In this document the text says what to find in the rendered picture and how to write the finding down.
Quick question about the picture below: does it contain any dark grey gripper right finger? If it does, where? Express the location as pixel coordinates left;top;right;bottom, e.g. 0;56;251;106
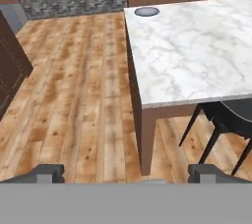
187;163;250;184

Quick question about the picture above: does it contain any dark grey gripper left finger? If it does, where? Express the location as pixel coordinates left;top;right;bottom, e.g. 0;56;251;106
2;163;66;184

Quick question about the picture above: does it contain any marble top dining table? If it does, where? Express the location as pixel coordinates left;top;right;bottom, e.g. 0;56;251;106
123;0;252;177

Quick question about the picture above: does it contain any grey round plate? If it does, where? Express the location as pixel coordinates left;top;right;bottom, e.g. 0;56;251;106
134;6;160;18

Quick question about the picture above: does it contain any black chair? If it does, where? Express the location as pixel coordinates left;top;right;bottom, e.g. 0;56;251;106
178;98;252;177

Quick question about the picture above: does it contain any dark brown kitchen counter cabinet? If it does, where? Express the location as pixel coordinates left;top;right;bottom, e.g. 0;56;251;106
0;10;34;122

